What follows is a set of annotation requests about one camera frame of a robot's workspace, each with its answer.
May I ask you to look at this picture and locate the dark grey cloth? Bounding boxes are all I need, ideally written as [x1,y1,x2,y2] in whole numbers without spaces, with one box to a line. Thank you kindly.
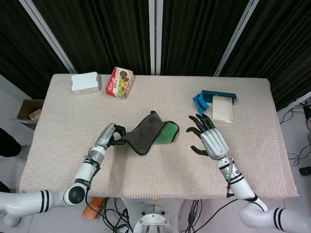
[114,110,180,156]

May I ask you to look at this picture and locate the white cardboard box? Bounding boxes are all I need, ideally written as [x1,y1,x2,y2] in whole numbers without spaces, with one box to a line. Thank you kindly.
[71,71,102,95]

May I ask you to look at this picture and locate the brown cardboard carton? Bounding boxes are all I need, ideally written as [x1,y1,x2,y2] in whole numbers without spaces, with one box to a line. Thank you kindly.
[16,99,45,130]

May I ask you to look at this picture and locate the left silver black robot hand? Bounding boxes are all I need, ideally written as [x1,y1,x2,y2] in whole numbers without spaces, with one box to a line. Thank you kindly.
[93,123,127,150]

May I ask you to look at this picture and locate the red green snack box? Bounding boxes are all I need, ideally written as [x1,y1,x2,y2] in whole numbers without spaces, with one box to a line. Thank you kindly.
[104,67,135,99]

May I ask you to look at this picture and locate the black curtain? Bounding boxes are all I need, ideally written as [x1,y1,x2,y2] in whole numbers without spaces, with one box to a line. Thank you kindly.
[0,0,311,112]

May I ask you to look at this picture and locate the grey metal frame post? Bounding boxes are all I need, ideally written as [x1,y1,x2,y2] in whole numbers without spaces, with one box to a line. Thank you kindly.
[213,0,260,77]
[148,0,164,75]
[18,0,78,74]

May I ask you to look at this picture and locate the beige woven tablecloth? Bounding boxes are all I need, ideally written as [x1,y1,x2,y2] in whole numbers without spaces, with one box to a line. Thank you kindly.
[18,73,299,200]

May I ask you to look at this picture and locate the blue snack packet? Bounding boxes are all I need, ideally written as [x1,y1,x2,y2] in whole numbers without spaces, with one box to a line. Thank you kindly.
[192,93,210,115]

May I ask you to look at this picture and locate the cream flat box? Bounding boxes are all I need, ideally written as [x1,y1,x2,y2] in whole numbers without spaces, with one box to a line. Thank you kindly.
[212,95,235,124]

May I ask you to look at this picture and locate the teal rectangular box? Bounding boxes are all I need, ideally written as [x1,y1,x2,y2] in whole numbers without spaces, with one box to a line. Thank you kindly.
[200,90,237,105]

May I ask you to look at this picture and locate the black object at edge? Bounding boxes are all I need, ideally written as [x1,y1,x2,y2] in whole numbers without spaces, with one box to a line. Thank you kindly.
[0,127,22,158]

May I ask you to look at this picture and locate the black floor cables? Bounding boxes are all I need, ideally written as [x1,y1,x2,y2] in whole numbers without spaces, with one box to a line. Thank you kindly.
[85,198,133,233]

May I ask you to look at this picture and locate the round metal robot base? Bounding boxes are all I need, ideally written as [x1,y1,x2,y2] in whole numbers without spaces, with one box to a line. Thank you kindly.
[133,211,171,233]

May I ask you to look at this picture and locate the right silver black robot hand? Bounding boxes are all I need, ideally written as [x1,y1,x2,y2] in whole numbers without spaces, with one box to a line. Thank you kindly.
[186,113,230,161]

